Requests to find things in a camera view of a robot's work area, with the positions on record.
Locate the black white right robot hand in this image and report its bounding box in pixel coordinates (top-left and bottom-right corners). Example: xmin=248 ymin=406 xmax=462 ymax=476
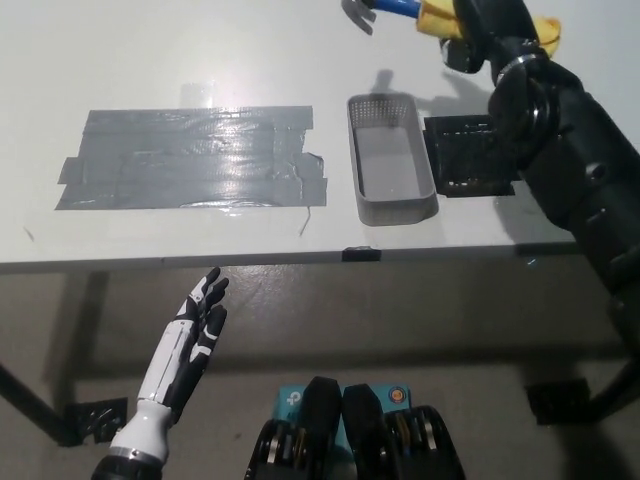
xmin=438 ymin=0 xmax=549 ymax=75

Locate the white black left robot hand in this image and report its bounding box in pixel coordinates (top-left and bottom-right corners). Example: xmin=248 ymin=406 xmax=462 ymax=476
xmin=135 ymin=266 xmax=230 ymax=424

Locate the blue hammer with yellow wrap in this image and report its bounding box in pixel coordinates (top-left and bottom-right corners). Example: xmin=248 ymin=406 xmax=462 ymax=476
xmin=341 ymin=0 xmax=564 ymax=57

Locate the teal robot body panel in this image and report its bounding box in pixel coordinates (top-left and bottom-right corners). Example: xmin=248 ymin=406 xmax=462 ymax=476
xmin=276 ymin=383 xmax=412 ymax=451

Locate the black tape patch on desk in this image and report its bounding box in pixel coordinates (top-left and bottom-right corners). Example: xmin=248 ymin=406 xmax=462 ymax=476
xmin=423 ymin=114 xmax=516 ymax=199

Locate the gray perforated plastic container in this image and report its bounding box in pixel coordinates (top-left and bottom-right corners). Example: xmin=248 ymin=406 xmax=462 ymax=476
xmin=346 ymin=93 xmax=438 ymax=227

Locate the black tape on desk edge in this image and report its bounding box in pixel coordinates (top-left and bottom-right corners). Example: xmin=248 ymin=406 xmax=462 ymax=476
xmin=341 ymin=245 xmax=381 ymax=263

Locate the gray duct tape patch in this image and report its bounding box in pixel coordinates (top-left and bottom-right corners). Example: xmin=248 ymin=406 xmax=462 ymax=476
xmin=54 ymin=105 xmax=329 ymax=211

